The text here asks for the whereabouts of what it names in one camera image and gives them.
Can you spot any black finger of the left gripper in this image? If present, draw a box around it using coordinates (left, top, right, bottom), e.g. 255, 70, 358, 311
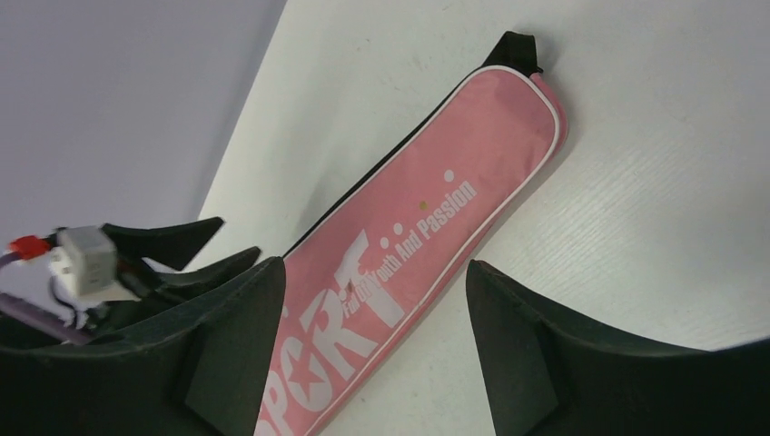
101, 217, 224, 271

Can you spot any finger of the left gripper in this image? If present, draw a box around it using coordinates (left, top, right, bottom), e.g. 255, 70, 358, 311
95, 247, 262, 332

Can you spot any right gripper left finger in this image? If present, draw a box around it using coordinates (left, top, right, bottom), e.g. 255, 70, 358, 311
1, 257, 286, 435

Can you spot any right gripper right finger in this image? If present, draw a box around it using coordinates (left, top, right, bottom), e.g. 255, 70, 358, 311
466, 261, 769, 435

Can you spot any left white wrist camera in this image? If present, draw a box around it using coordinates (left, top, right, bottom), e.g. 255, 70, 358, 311
6, 226, 139, 303

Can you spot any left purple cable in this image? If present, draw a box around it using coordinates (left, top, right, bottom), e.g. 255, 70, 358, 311
0, 253, 92, 347

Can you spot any pink racket cover bag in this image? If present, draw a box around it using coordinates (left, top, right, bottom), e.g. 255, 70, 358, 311
255, 32, 568, 435

